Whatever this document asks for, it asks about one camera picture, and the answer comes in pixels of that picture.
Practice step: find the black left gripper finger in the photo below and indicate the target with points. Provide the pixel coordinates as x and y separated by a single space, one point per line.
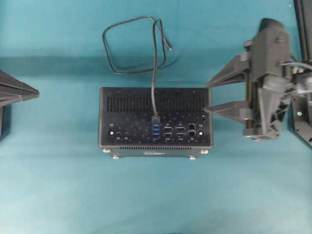
13 90

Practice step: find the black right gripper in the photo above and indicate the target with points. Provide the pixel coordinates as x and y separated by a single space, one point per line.
269 84

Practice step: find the black mini PC box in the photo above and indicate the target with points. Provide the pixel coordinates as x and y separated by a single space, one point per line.
169 122

